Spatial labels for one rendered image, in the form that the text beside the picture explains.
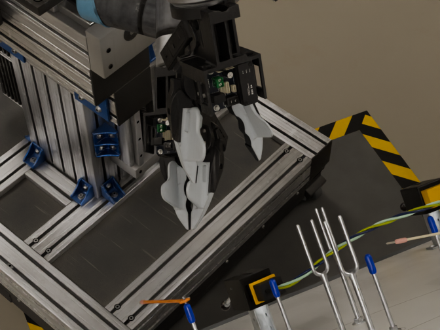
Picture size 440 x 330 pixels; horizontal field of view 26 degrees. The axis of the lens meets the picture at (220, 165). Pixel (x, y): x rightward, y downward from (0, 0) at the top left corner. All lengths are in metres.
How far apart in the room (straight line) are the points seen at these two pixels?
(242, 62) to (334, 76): 2.01
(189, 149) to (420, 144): 1.85
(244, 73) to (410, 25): 2.23
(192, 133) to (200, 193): 0.20
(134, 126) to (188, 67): 1.16
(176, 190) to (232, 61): 0.30
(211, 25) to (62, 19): 0.61
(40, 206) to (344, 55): 1.16
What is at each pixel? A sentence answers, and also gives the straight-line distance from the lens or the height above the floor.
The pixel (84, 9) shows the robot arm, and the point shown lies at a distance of 1.44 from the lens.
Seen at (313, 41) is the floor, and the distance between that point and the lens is 3.13.
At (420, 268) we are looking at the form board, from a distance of 1.36.
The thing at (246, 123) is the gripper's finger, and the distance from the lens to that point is 1.12.
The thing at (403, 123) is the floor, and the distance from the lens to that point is 2.92.
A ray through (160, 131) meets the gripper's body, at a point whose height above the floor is 1.21.
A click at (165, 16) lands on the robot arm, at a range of 1.28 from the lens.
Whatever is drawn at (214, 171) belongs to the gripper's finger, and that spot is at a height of 1.16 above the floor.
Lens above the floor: 2.15
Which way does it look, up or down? 51 degrees down
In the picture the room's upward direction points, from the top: straight up
